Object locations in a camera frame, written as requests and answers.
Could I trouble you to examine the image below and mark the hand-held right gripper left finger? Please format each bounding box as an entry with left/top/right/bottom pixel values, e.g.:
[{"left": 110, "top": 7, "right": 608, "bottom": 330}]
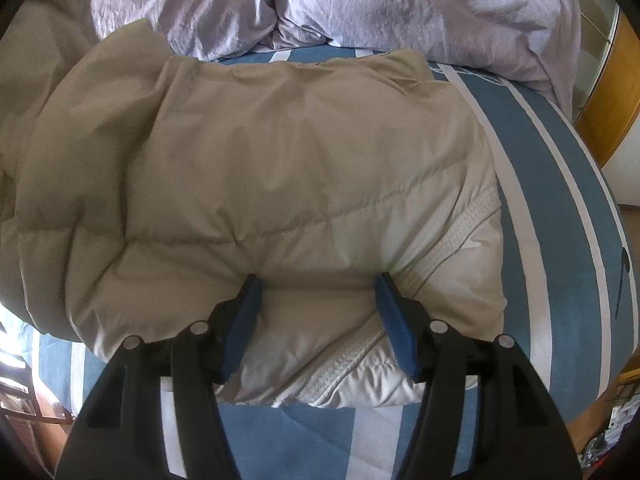
[{"left": 54, "top": 274, "right": 264, "bottom": 480}]

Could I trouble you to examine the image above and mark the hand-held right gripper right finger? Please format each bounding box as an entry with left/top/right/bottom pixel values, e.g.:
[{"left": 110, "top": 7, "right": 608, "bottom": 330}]
[{"left": 375, "top": 272, "right": 586, "bottom": 480}]

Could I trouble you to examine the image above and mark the beige puffer jacket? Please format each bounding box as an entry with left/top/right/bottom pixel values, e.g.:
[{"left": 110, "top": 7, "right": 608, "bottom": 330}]
[{"left": 0, "top": 17, "right": 512, "bottom": 409}]

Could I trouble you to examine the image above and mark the blue striped bed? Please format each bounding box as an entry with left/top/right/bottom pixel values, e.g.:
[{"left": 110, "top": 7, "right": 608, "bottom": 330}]
[{"left": 0, "top": 42, "right": 627, "bottom": 480}]

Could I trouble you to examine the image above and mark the large lilac pillow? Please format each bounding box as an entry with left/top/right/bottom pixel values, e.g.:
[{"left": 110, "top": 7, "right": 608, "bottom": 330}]
[{"left": 91, "top": 0, "right": 283, "bottom": 62}]

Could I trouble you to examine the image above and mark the small lilac pillow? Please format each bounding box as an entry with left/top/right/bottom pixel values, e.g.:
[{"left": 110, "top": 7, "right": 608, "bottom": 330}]
[{"left": 276, "top": 0, "right": 582, "bottom": 117}]

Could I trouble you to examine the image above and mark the wooden framed glass door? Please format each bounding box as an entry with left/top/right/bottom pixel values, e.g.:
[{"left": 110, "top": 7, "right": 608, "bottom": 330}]
[{"left": 569, "top": 0, "right": 640, "bottom": 167}]

